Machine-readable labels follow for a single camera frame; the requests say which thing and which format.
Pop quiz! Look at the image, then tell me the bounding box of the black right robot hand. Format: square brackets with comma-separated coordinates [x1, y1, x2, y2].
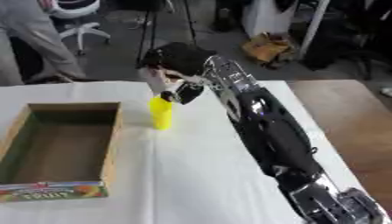
[139, 41, 218, 106]

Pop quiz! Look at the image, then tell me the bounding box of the white board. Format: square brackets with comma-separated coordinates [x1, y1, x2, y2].
[240, 0, 300, 39]

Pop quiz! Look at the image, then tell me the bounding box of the tan bag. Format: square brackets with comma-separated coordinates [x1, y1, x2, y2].
[240, 32, 298, 70]

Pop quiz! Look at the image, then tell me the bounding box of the yellow plastic bottle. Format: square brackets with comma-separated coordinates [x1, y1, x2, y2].
[147, 94, 175, 131]

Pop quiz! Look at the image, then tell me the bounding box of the black tripod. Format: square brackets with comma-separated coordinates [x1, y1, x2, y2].
[133, 0, 200, 69]

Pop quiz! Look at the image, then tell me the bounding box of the white office chair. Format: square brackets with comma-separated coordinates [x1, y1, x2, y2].
[38, 0, 114, 56]

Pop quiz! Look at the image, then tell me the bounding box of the person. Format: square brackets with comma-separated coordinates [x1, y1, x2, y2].
[0, 0, 102, 88]

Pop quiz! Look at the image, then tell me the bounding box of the tan cardboard box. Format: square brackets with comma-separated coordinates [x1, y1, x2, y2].
[0, 101, 124, 203]

